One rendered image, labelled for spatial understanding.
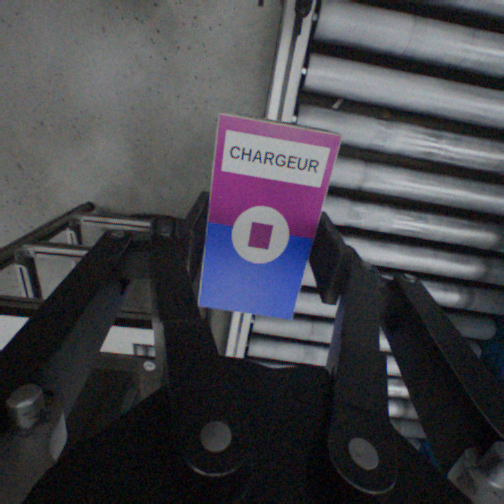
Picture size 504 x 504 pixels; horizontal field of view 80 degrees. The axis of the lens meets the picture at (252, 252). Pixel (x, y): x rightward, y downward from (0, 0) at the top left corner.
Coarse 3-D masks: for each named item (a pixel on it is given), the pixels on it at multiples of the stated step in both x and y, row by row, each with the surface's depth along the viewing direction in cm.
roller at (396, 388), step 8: (256, 360) 68; (264, 360) 68; (272, 360) 69; (280, 360) 69; (320, 368) 69; (392, 376) 70; (400, 376) 71; (392, 384) 69; (400, 384) 69; (392, 392) 69; (400, 392) 69
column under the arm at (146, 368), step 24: (96, 360) 64; (120, 360) 64; (144, 360) 64; (96, 384) 62; (120, 384) 62; (144, 384) 67; (72, 408) 57; (96, 408) 57; (120, 408) 58; (72, 432) 53; (96, 432) 53
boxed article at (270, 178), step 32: (224, 128) 17; (256, 128) 17; (288, 128) 17; (320, 128) 19; (224, 160) 18; (256, 160) 18; (288, 160) 18; (320, 160) 17; (224, 192) 18; (256, 192) 18; (288, 192) 18; (320, 192) 18; (224, 224) 19; (256, 224) 19; (288, 224) 19; (224, 256) 20; (256, 256) 20; (288, 256) 20; (224, 288) 21; (256, 288) 21; (288, 288) 21
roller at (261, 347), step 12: (252, 336) 65; (264, 336) 66; (276, 336) 66; (252, 348) 64; (264, 348) 64; (276, 348) 64; (288, 348) 64; (300, 348) 65; (312, 348) 65; (324, 348) 66; (288, 360) 65; (300, 360) 65; (312, 360) 65; (324, 360) 65; (396, 372) 66
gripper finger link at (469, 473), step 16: (480, 448) 7; (496, 448) 7; (464, 464) 7; (480, 464) 7; (496, 464) 7; (464, 480) 7; (480, 480) 7; (496, 480) 7; (480, 496) 6; (496, 496) 6
